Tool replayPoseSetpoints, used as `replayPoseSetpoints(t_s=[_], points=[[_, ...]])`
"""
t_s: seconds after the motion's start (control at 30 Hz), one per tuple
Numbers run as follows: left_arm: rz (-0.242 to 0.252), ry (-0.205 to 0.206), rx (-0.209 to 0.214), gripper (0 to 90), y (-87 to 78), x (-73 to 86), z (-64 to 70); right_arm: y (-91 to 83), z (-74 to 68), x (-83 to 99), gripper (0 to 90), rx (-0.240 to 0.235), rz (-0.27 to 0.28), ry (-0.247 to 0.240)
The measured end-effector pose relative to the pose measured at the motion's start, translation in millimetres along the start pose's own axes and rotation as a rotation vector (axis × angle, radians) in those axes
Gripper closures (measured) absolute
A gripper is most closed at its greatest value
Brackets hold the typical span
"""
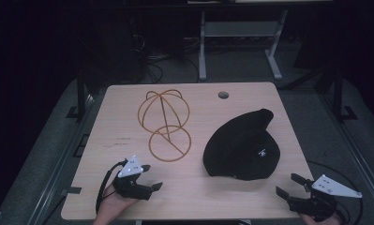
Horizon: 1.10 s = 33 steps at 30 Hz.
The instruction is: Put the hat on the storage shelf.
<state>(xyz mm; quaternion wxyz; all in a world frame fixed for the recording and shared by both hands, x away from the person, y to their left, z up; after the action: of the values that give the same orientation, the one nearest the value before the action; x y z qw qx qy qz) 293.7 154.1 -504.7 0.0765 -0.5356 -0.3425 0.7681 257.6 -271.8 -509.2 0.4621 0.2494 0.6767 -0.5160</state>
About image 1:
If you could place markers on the black cap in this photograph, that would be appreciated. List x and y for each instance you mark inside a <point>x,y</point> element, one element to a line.
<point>241,150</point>

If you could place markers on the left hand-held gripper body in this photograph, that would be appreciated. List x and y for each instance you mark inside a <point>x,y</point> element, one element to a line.
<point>132,188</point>

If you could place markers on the black metal stand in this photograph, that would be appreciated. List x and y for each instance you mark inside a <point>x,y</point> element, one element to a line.
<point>339,93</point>
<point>80,97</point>

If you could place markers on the person's right hand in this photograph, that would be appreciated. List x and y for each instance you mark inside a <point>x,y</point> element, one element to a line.
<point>323,223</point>

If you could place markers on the person's left hand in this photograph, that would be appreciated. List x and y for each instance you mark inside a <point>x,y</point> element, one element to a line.
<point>111,207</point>

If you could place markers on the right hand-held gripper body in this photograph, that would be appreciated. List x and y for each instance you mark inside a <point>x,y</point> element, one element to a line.
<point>319,204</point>

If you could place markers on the grey metal table frame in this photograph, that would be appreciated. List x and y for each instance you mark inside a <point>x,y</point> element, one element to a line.
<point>237,29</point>

